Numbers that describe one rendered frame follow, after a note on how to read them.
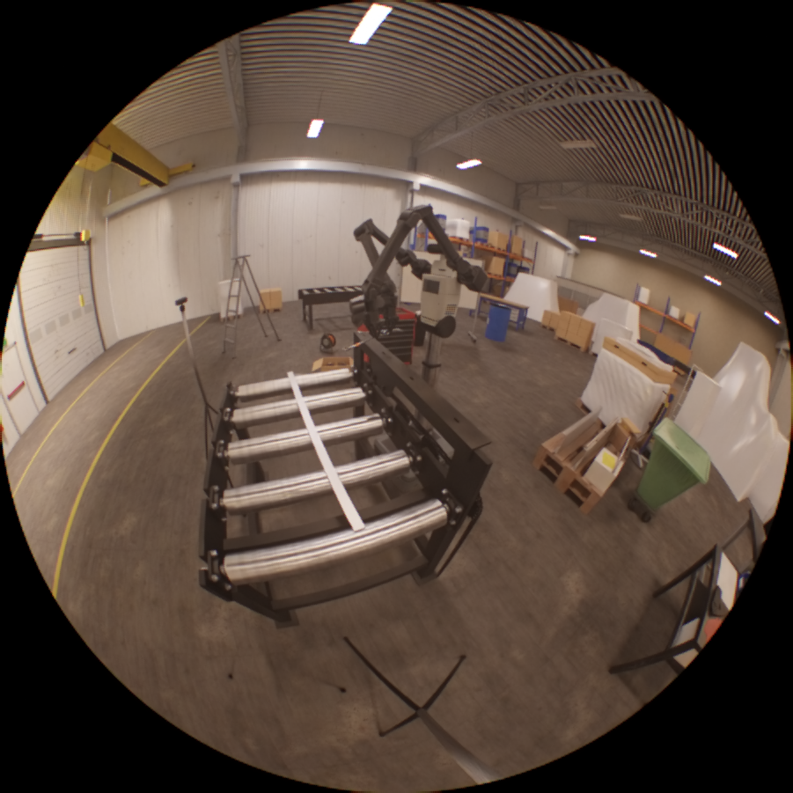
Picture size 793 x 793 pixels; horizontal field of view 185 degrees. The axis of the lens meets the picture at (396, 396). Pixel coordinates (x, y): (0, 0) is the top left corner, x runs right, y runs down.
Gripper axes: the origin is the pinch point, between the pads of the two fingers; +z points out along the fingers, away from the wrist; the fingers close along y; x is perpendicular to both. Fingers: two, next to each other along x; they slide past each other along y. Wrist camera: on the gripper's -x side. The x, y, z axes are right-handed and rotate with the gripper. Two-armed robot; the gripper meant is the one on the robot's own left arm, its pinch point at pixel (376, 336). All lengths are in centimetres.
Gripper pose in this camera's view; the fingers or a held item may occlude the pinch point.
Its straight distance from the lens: 122.9
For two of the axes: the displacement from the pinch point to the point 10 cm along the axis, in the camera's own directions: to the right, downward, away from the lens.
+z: 1.0, 7.7, 6.3
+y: 6.3, 4.4, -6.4
